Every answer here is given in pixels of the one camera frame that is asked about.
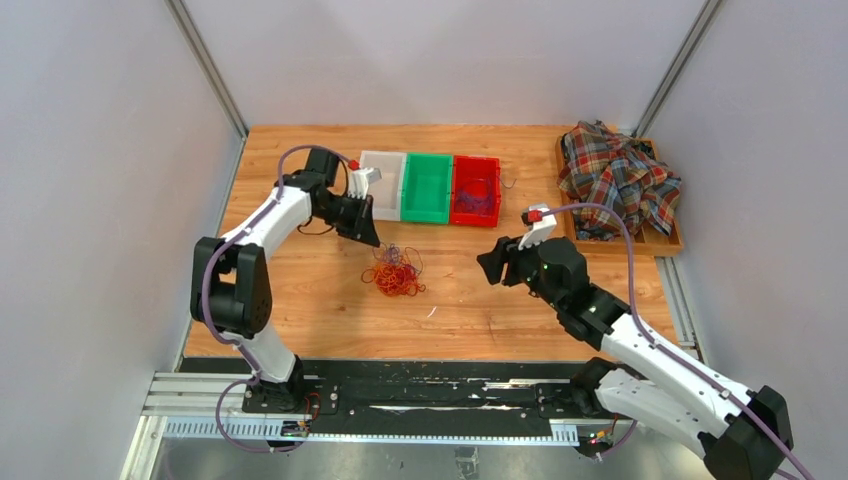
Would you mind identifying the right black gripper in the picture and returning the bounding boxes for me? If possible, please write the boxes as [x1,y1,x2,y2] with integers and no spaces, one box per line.
[477,228,563,311]

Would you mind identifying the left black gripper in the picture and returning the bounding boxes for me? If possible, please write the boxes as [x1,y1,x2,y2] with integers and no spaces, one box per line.
[316,192,381,247]

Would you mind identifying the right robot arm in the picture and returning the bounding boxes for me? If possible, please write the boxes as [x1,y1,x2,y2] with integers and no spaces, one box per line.
[477,237,793,479]

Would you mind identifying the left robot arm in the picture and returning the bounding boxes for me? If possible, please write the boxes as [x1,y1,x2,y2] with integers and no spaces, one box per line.
[190,145,381,413]

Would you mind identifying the white plastic bin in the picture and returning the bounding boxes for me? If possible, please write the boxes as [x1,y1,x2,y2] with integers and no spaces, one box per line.
[360,150,407,222]

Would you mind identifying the green plastic bin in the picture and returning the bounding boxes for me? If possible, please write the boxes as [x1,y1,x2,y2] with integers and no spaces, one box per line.
[400,153,453,224]

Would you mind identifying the red plastic bin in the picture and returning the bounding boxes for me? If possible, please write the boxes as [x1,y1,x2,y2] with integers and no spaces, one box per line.
[449,155,501,228]

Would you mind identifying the plaid cloth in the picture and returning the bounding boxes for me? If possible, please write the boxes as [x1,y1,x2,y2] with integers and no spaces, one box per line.
[557,121,683,236]

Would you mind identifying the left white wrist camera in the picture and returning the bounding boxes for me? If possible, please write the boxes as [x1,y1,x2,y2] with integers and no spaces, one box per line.
[346,160,382,199]

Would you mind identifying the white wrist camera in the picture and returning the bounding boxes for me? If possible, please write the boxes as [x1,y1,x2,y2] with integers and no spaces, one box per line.
[518,203,557,250]
[346,160,382,199]

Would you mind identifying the tangled red and purple cables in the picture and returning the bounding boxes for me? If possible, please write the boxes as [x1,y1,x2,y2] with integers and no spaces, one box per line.
[360,243,427,298]

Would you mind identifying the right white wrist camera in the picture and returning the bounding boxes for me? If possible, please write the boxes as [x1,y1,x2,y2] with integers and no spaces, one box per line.
[518,203,557,250]

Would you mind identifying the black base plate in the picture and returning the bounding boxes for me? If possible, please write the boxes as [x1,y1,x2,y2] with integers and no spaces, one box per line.
[242,359,626,439]

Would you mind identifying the aluminium frame rail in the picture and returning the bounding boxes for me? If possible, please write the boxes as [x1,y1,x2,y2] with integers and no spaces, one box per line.
[119,372,763,480]

